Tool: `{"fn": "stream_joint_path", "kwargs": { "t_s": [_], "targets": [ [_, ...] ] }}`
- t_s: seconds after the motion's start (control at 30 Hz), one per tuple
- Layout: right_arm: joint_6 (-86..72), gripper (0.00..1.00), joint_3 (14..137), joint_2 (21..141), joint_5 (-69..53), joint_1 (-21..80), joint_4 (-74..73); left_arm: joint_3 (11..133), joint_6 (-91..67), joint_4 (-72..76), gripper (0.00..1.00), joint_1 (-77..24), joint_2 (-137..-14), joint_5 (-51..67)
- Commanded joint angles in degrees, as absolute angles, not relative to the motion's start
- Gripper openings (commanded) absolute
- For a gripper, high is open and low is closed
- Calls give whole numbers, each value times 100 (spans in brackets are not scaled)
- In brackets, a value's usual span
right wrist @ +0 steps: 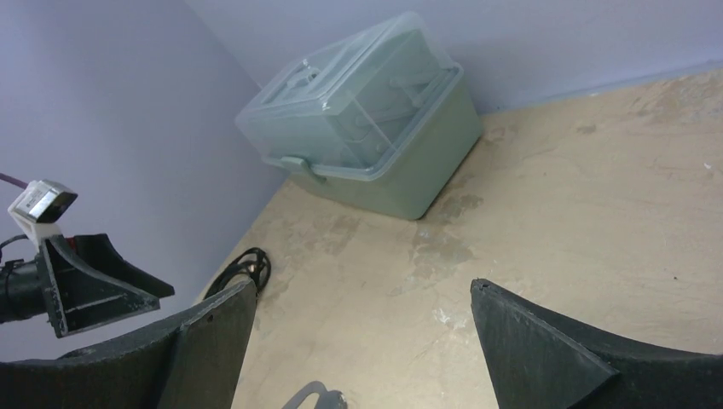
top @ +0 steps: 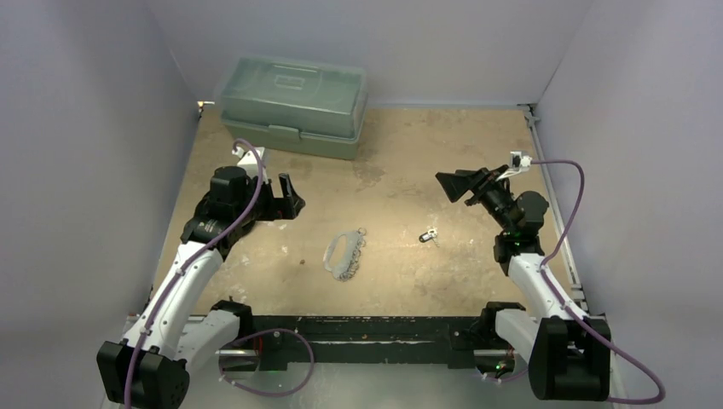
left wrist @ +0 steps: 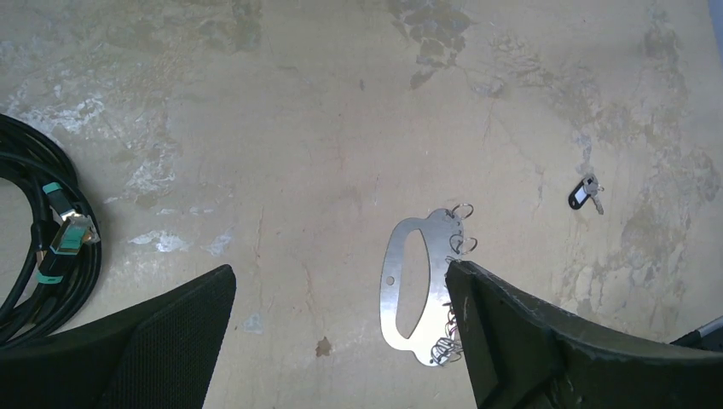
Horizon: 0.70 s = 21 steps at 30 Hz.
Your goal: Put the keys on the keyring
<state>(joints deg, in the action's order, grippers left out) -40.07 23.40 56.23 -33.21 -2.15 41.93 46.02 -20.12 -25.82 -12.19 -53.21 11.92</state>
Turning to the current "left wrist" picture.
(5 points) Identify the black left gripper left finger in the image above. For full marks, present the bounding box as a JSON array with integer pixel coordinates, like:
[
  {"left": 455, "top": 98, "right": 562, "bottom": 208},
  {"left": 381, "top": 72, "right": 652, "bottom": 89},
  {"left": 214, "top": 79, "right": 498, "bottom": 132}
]
[{"left": 1, "top": 265, "right": 236, "bottom": 408}]

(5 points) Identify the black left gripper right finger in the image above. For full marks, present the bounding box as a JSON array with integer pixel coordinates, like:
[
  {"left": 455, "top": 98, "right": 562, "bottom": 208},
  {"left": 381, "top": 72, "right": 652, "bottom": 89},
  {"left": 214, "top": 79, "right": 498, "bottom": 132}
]
[{"left": 446, "top": 262, "right": 722, "bottom": 408}]

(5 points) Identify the key with black tag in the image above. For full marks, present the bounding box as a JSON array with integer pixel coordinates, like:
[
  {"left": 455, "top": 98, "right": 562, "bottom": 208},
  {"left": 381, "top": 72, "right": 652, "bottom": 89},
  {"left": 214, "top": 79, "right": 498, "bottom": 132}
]
[{"left": 567, "top": 173, "right": 604, "bottom": 216}]

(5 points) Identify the coiled black cable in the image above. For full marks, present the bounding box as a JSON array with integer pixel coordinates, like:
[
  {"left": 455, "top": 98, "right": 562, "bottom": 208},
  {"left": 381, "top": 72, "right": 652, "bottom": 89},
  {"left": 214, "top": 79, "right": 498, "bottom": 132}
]
[{"left": 0, "top": 113, "right": 103, "bottom": 349}]

